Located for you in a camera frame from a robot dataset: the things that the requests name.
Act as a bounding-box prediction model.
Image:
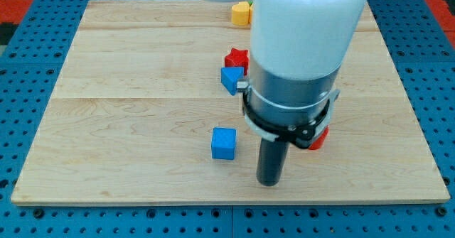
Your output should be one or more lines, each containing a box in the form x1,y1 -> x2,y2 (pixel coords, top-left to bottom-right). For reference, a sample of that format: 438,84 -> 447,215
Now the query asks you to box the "blue cube block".
210,127 -> 237,160

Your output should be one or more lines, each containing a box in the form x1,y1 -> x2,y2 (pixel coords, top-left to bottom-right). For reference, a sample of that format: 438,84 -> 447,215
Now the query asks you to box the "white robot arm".
206,0 -> 366,148

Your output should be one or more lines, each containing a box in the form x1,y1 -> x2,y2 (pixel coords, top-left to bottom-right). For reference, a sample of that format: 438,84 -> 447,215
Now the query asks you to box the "red block behind arm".
308,126 -> 329,151

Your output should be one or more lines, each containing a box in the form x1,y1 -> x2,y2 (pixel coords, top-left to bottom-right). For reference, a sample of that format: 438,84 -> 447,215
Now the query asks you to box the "yellow block behind arm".
248,4 -> 254,24

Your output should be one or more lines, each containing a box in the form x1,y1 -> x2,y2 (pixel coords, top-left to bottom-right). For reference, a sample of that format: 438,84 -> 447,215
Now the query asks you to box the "wooden board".
11,1 -> 450,207

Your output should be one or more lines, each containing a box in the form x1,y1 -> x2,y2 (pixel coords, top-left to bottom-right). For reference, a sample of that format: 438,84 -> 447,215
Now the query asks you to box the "blue triangle block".
220,67 -> 244,96

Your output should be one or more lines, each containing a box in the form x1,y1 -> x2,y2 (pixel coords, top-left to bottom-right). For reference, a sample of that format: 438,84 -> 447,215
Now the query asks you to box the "red star block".
224,48 -> 250,76

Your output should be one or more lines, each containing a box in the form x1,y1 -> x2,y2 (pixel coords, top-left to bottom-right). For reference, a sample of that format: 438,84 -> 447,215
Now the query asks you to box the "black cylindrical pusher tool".
256,139 -> 289,186

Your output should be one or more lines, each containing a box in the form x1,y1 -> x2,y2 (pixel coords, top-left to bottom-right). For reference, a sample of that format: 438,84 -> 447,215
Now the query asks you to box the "yellow heart block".
231,1 -> 250,26

